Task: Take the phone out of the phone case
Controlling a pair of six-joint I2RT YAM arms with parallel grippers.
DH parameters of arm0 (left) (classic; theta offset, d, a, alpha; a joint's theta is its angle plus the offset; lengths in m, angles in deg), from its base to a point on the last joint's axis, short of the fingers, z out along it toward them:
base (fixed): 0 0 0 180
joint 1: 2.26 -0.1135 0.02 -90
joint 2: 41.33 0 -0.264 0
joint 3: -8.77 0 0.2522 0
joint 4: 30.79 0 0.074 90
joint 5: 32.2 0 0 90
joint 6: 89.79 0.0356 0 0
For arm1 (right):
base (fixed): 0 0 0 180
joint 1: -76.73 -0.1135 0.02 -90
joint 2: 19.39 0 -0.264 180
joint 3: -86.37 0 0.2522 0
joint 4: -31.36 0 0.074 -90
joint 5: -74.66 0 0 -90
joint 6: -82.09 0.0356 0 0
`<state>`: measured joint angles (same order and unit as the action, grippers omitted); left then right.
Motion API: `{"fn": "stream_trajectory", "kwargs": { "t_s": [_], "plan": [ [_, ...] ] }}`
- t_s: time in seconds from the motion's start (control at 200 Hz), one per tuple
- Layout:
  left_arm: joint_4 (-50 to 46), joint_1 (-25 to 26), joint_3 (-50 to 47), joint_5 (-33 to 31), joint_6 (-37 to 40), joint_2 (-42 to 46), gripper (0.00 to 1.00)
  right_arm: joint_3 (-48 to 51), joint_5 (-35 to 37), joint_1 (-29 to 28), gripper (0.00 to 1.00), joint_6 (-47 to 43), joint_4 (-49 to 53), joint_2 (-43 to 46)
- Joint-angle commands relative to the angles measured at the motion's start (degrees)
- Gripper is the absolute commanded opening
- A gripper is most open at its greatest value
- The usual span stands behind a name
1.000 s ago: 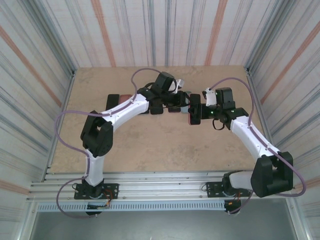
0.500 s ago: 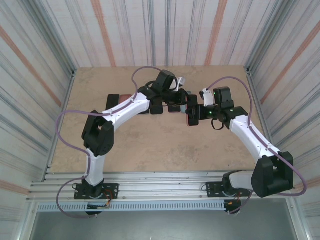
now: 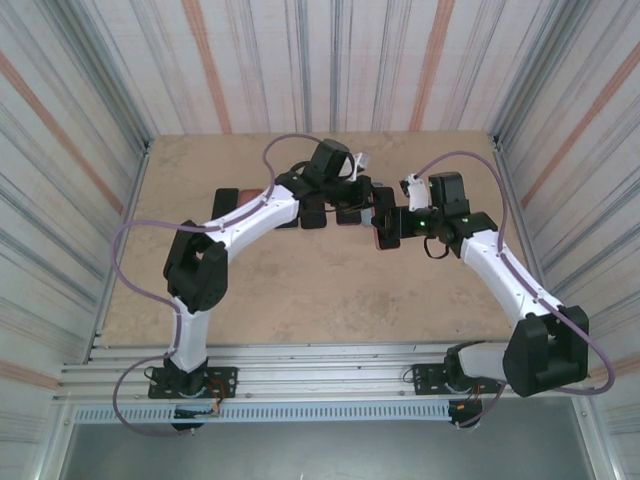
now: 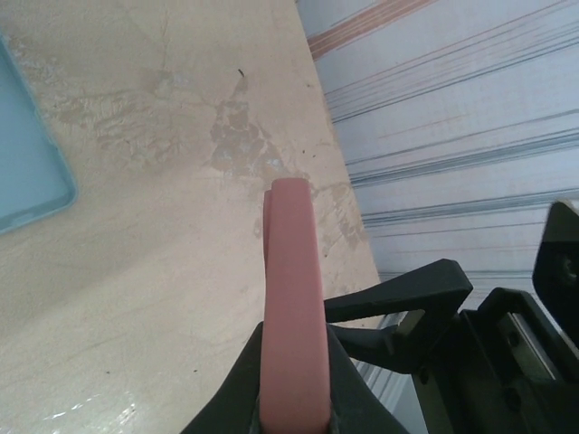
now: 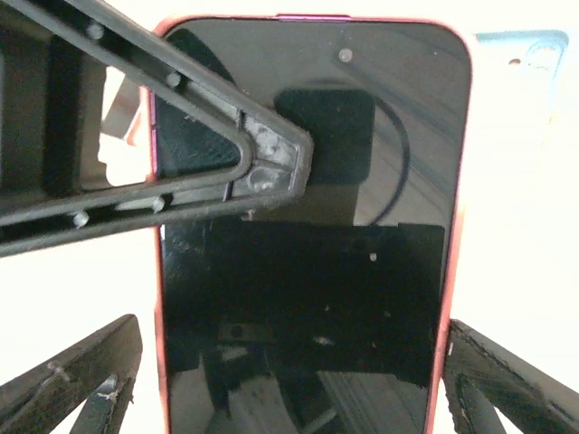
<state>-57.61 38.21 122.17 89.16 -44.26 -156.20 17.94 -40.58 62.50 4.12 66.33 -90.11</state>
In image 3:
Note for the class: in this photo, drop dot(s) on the black phone case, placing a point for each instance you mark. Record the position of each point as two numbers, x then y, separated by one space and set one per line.
313 217

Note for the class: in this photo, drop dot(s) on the smartphone with mint green frame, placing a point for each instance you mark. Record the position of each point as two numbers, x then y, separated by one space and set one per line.
225 202

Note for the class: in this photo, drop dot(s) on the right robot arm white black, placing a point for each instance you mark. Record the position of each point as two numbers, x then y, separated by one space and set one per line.
505 280

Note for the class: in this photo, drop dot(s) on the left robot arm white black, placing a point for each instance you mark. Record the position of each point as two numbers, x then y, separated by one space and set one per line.
250 215

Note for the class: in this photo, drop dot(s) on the black round base cover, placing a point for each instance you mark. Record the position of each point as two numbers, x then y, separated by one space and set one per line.
467 417
187 426

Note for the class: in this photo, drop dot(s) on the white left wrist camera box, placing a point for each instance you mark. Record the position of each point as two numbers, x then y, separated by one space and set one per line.
361 162

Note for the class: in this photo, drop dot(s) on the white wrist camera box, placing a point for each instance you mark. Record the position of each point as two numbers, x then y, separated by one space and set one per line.
417 192
361 162

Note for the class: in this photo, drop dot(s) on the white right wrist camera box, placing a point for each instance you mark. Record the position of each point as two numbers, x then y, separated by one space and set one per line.
417 192

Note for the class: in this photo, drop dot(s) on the aluminium table side rail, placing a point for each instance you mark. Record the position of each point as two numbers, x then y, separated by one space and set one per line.
503 160
139 175

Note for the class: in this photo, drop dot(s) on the aluminium base frame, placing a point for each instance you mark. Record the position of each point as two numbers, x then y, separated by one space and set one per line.
325 370

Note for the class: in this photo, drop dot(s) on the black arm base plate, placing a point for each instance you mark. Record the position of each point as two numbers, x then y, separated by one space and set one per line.
425 380
225 380

